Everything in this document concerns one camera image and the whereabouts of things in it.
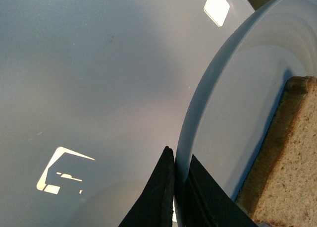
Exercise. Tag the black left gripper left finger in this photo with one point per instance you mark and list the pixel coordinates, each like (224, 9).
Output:
(154, 207)

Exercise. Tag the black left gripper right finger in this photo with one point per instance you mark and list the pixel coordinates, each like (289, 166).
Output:
(207, 205)

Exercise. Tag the brown bread slice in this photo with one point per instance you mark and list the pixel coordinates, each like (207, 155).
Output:
(281, 186)

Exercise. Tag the light blue round plate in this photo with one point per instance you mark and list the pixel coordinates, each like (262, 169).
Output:
(236, 98)

